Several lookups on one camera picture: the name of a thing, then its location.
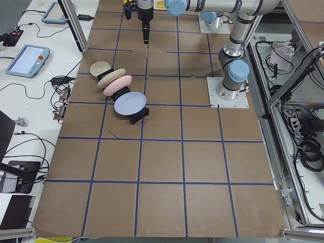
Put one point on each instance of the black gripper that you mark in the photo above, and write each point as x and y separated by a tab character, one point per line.
144	13

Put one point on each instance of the blue plate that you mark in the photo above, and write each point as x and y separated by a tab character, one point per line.
130	103

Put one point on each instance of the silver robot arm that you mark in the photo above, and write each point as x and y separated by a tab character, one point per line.
246	12
212	18

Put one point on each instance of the pink plate in rack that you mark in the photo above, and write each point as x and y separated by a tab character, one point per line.
117	84

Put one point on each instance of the cream plate in rack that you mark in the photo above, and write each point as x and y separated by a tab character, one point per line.
109	76

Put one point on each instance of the white rectangular tray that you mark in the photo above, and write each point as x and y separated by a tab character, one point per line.
159	5

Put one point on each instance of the cream bowl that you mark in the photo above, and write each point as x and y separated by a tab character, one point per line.
99	67

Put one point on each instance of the black power adapter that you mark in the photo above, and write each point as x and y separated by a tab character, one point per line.
83	17

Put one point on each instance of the black dish rack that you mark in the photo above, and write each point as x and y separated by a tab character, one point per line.
135	117

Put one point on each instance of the far blue teach pendant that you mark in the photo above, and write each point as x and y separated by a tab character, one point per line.
54	15

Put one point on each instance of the blue teach pendant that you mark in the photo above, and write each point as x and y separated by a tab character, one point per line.
54	15
28	61

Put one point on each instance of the near blue teach pendant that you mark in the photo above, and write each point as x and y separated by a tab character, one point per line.
28	61

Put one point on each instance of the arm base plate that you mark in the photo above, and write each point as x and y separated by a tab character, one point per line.
220	97
217	29

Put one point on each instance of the aluminium frame post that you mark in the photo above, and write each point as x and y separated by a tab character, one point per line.
74	24

